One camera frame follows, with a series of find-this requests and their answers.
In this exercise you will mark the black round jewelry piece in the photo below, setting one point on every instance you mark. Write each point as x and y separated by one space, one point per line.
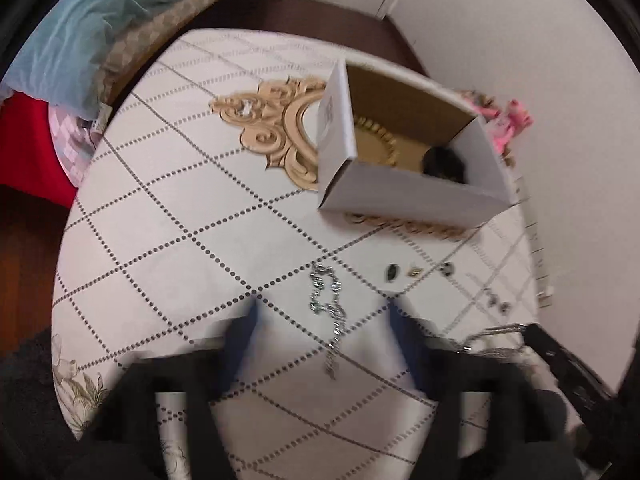
442 162

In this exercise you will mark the red cloth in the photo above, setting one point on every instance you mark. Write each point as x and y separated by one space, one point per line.
30 145

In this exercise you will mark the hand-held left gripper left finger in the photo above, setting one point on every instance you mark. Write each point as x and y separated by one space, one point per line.
246 345

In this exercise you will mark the checkered pillow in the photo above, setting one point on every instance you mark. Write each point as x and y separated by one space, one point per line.
75 140

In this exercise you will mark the light blue blanket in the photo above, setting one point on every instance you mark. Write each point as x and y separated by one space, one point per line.
80 30

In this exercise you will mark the small gold earring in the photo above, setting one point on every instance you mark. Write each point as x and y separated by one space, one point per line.
414 271

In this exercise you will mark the pink hair accessory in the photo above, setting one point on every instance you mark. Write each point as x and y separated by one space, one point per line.
502 120

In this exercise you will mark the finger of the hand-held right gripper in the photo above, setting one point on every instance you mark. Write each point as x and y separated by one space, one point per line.
567 367

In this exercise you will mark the black and white earring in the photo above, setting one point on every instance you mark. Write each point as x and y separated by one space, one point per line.
446 269

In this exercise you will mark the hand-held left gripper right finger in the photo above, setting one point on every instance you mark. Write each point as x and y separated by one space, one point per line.
406 345

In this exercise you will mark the black oval earring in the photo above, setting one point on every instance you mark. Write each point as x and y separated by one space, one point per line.
392 273

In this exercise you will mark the white cardboard box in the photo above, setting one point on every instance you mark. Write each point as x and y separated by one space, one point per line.
400 195

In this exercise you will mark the dark grey rug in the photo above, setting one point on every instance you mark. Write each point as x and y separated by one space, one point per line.
25 400

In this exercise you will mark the white dotted tablecloth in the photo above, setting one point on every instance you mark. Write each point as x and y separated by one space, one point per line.
200 210

